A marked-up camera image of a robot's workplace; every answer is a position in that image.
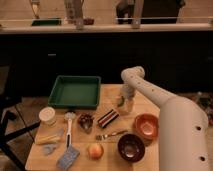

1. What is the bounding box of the yellow banana toy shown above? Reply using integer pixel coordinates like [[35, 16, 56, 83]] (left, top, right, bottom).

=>
[[35, 129, 64, 145]]

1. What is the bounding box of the dark brown bowl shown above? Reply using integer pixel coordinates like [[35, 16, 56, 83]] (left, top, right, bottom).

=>
[[117, 134, 145, 163]]

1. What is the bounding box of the green box on shelf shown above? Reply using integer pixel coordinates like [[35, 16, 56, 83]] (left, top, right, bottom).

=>
[[31, 19, 61, 26]]

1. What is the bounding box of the small blue plastic piece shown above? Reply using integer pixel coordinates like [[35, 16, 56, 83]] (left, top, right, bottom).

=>
[[42, 144, 57, 155]]

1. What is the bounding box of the black red striped block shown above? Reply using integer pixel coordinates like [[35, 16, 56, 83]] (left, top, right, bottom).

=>
[[97, 109, 119, 128]]

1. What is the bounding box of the green chili pepper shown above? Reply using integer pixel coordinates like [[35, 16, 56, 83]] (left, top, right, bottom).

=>
[[117, 96, 124, 107]]

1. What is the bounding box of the orange apple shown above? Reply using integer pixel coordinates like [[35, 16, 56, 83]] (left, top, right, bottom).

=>
[[88, 143, 104, 160]]

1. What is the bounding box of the white dish brush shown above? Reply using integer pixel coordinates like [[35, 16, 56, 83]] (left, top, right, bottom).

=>
[[65, 112, 76, 147]]

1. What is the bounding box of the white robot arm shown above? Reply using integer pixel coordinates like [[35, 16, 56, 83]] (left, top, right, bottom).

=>
[[121, 66, 210, 171]]

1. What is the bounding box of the orange bowl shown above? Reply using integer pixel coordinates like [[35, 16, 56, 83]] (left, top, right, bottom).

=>
[[133, 114, 158, 140]]

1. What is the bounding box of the blue sponge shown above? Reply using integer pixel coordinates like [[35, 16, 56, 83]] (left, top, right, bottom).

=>
[[56, 146, 80, 171]]

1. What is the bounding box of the black office chair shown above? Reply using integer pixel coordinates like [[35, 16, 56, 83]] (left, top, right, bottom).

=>
[[0, 65, 41, 171]]

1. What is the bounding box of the green plastic tray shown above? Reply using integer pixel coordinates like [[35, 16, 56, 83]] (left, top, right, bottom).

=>
[[48, 75, 101, 110]]

